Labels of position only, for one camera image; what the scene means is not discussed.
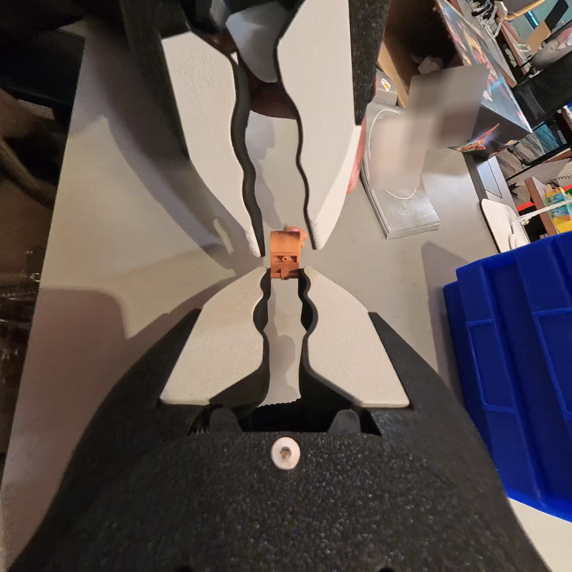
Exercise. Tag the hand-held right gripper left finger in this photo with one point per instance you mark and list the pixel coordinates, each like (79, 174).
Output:
(214, 353)

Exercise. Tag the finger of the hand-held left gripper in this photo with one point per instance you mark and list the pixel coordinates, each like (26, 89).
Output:
(326, 107)
(201, 116)

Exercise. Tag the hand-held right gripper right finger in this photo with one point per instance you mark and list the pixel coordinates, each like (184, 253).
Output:
(353, 349)

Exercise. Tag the small orange brick assembly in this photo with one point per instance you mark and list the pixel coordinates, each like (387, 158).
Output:
(287, 253)

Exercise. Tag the grey desk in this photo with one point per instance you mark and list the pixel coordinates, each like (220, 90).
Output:
(116, 232)

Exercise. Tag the person's left hand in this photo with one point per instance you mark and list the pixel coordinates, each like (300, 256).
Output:
(357, 161)

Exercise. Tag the colourful printed toy box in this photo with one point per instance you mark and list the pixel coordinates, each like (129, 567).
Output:
(465, 54)

